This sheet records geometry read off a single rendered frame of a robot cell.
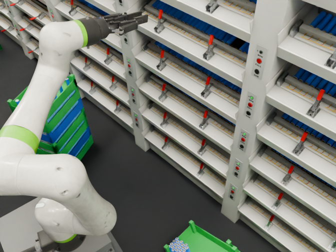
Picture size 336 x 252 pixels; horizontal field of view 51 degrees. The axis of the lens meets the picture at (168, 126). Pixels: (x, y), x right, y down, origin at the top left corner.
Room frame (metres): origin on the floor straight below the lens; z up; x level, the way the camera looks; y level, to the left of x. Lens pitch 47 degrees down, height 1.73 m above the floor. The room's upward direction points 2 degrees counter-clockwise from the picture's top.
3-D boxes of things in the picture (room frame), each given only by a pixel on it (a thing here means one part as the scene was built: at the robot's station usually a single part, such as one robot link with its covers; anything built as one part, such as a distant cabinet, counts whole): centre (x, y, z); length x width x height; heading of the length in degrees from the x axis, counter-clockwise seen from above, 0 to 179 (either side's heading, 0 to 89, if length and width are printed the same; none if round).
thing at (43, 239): (0.64, 0.48, 0.40); 0.26 x 0.15 x 0.06; 114
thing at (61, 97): (1.38, 0.64, 0.52); 0.30 x 0.20 x 0.08; 156
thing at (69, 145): (1.38, 0.64, 0.20); 0.30 x 0.20 x 0.08; 156
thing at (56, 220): (0.66, 0.42, 0.53); 0.16 x 0.13 x 0.19; 82
